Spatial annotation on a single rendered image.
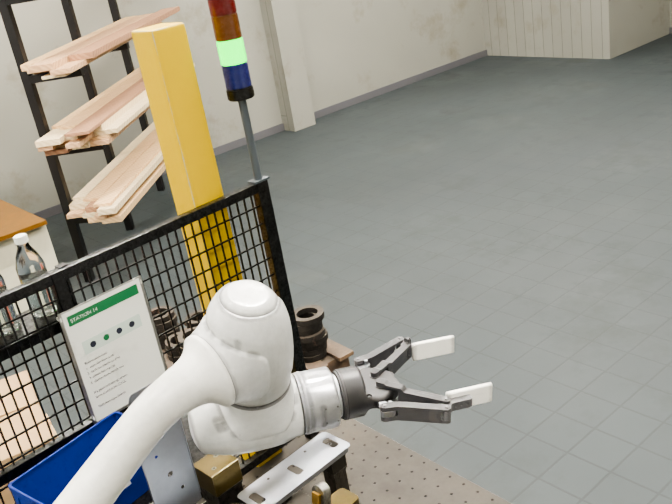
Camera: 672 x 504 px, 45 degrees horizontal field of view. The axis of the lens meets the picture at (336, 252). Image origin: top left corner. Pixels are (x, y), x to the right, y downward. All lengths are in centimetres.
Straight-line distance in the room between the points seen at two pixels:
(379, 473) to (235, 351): 146
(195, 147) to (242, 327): 118
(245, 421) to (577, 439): 264
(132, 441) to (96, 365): 104
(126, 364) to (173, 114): 63
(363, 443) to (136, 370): 78
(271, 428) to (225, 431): 6
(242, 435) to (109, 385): 98
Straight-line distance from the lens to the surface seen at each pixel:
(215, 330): 99
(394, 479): 237
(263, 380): 102
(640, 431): 368
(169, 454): 188
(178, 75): 207
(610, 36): 1038
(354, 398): 116
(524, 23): 1101
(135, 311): 205
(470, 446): 360
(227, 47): 211
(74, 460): 206
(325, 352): 412
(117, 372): 207
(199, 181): 213
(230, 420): 111
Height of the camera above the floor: 220
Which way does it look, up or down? 23 degrees down
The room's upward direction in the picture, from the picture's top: 10 degrees counter-clockwise
